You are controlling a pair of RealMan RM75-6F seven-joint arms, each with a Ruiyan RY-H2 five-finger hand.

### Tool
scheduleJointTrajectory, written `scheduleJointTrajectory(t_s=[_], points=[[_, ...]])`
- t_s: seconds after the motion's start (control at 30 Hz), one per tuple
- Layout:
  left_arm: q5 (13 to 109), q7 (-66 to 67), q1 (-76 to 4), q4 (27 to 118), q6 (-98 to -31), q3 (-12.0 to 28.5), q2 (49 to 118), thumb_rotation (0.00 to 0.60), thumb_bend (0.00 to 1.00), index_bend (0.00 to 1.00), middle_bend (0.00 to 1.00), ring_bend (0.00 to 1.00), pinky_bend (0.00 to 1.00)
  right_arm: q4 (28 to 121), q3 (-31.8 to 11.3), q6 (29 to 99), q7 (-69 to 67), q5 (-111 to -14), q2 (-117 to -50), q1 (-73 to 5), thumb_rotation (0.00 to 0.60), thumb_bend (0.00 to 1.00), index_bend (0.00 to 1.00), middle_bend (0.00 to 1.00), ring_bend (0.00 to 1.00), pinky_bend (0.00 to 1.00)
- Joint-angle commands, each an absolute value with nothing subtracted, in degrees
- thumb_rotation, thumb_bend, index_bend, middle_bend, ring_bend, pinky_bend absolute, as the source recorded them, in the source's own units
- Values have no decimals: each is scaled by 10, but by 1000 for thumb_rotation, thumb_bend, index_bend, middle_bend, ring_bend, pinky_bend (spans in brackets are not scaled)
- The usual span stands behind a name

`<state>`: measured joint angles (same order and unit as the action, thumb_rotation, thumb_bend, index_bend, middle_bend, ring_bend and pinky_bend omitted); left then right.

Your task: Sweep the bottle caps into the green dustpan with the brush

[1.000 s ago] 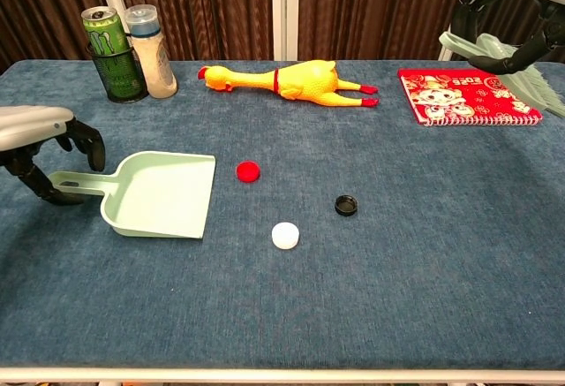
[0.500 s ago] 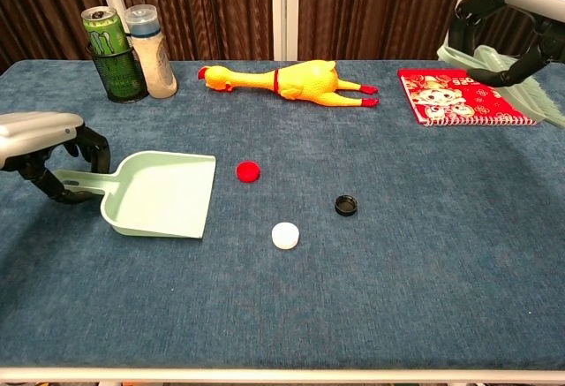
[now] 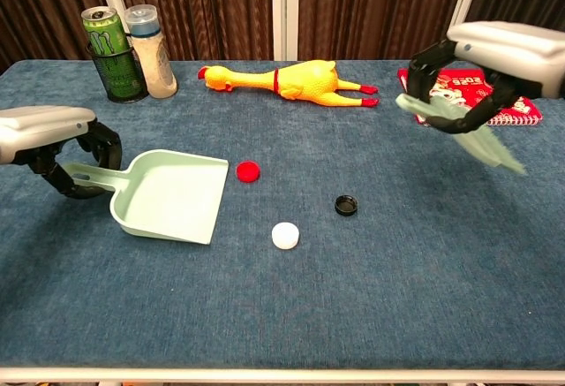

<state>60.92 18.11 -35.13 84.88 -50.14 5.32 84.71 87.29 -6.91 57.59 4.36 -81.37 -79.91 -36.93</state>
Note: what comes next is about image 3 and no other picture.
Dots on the mint green hand brush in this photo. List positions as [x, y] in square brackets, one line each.
[485, 147]

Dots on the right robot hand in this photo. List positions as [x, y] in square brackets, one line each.
[507, 48]

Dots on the white table edge rail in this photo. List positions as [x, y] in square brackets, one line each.
[282, 375]

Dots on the yellow rubber chicken toy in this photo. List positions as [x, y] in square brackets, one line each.
[304, 81]

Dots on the white bottle cap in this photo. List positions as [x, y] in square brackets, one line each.
[285, 236]

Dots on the red bottle cap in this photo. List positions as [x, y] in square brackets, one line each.
[247, 171]

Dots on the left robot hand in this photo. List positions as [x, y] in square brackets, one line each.
[39, 132]

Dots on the mint green dustpan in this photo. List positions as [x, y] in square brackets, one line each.
[172, 196]

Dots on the clear bottle with blue band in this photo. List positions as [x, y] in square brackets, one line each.
[152, 59]

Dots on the red spiral notebook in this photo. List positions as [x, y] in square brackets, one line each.
[463, 90]

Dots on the black mesh cup holder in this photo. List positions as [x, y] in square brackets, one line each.
[120, 77]

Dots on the brown pleated curtain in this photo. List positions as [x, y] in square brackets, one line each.
[212, 6]

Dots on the green energy drink can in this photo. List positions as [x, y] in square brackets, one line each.
[105, 35]

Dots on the black bottle cap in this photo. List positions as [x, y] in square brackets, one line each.
[346, 205]

